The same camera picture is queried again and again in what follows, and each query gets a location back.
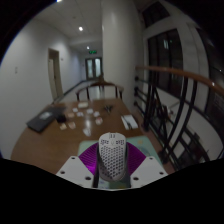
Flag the dark-framed window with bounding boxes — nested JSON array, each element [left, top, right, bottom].
[[147, 28, 184, 99]]

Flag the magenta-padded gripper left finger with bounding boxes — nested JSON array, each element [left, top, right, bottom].
[[55, 143, 101, 188]]

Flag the white perforated computer mouse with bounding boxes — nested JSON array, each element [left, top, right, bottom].
[[97, 131, 129, 182]]

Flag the glazed double door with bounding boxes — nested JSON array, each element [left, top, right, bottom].
[[84, 57, 103, 80]]

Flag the open doorway with wooden frame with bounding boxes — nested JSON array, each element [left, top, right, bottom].
[[47, 48, 64, 101]]

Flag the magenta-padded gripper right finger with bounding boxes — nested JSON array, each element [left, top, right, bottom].
[[123, 144, 169, 188]]

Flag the wooden armchair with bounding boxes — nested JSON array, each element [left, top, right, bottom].
[[75, 80, 125, 102]]

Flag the ceiling lights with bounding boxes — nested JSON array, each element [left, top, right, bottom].
[[56, 0, 92, 50]]

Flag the dark closed laptop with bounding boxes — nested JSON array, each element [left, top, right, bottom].
[[25, 105, 67, 134]]

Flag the white notebook with pen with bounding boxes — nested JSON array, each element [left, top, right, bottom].
[[120, 114, 139, 131]]

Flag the small black box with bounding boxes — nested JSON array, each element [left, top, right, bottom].
[[55, 114, 67, 124]]

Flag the black railing with wooden handrail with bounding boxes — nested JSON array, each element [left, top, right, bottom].
[[134, 64, 224, 168]]

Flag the green printed mouse pad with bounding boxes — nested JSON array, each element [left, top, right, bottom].
[[77, 134, 161, 190]]

